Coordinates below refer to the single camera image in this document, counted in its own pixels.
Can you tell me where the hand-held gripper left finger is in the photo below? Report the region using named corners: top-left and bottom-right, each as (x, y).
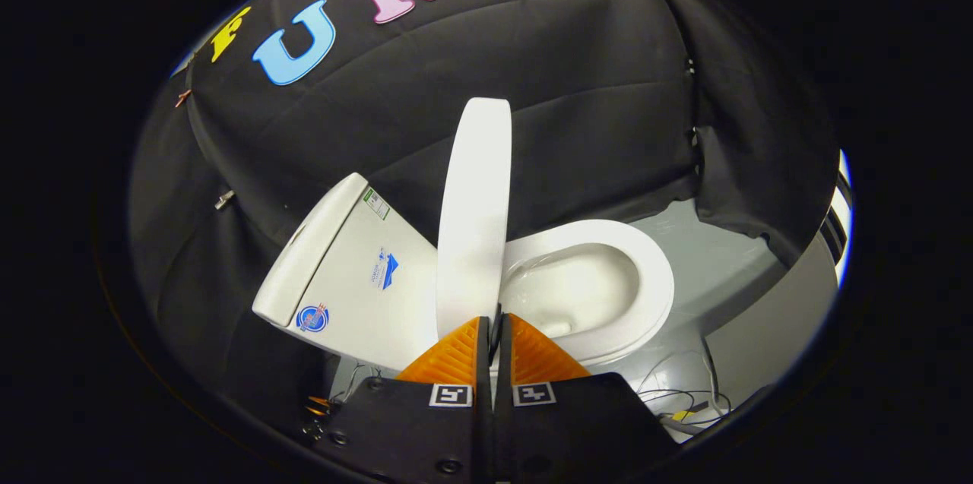
top-left (315, 315), bottom-right (493, 483)

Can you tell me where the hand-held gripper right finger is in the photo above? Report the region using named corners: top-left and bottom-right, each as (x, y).
top-left (490, 313), bottom-right (677, 482)

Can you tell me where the white toilet lid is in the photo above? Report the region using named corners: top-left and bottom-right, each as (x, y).
top-left (436, 97), bottom-right (512, 341)

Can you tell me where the white ceramic toilet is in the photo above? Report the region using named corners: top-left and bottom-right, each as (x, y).
top-left (252, 172), bottom-right (676, 375)

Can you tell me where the white toilet seat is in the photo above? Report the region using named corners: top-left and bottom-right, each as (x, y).
top-left (498, 220), bottom-right (676, 365)

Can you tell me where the black backdrop cloth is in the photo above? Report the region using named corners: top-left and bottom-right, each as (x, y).
top-left (129, 0), bottom-right (841, 424)

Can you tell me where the floor cable bundle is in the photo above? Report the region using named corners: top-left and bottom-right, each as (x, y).
top-left (637, 351), bottom-right (732, 433)

